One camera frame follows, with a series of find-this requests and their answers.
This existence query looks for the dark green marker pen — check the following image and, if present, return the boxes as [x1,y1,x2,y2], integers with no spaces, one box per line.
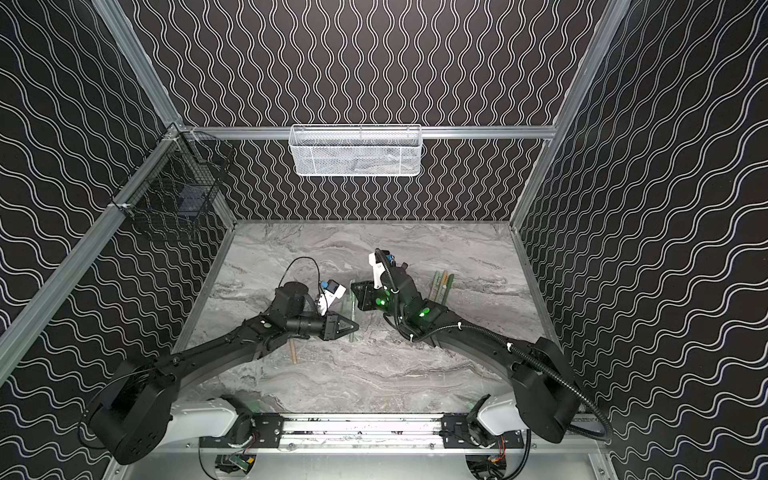
[348,294,357,343]

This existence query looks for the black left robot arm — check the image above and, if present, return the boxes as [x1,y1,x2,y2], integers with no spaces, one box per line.
[82,280,359,465]

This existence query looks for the black wire basket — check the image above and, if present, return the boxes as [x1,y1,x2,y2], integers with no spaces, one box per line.
[116,124,235,244]

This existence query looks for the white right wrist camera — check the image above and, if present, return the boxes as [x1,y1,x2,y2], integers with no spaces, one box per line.
[368,250,394,289]

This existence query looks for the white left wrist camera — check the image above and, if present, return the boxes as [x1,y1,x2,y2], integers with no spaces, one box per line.
[316,280,347,316]

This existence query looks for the white wire mesh basket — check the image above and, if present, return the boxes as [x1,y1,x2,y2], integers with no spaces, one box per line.
[288,124,424,177]

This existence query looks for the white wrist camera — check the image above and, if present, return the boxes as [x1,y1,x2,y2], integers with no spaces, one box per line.
[316,280,347,316]
[368,250,394,289]

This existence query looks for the left camera black cable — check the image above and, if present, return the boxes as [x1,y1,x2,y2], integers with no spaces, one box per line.
[278,256,323,289]

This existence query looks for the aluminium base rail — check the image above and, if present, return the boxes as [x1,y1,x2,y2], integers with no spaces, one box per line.
[203,412,607,455]

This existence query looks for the black corrugated cable conduit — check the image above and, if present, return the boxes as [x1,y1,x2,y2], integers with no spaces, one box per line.
[374,248,614,445]

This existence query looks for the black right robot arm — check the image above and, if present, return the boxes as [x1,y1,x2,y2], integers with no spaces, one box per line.
[351,265,580,446]

